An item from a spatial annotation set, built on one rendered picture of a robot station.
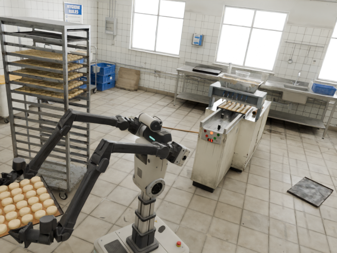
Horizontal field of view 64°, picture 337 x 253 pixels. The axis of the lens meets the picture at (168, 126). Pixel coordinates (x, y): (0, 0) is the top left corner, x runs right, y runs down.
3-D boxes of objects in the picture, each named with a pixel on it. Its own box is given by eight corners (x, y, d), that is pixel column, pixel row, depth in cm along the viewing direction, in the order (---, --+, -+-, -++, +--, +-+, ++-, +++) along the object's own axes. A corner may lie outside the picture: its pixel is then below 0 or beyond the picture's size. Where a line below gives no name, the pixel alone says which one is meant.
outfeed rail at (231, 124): (258, 98, 472) (259, 94, 470) (260, 99, 471) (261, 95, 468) (222, 134, 305) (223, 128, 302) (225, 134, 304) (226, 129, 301)
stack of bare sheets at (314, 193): (304, 177, 404) (304, 176, 403) (332, 191, 378) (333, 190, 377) (286, 192, 364) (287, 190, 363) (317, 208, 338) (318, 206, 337)
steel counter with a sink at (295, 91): (171, 105, 653) (178, 53, 607) (180, 98, 715) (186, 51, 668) (325, 139, 560) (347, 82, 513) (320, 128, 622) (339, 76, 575)
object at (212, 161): (207, 163, 410) (218, 107, 376) (229, 171, 397) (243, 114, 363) (189, 185, 352) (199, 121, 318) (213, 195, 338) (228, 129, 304)
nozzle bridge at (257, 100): (213, 103, 413) (217, 81, 400) (261, 115, 384) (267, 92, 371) (205, 108, 385) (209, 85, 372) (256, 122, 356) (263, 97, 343)
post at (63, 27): (70, 191, 295) (66, 25, 231) (69, 192, 293) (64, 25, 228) (68, 190, 296) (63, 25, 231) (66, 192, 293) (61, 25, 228)
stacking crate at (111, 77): (102, 77, 751) (102, 70, 744) (115, 79, 740) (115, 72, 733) (89, 81, 698) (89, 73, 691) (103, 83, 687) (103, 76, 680)
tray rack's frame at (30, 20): (90, 174, 341) (91, 24, 273) (68, 199, 294) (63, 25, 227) (44, 164, 350) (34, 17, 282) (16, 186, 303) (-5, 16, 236)
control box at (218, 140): (201, 137, 324) (203, 127, 319) (220, 143, 314) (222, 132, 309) (200, 138, 321) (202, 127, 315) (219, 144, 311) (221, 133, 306)
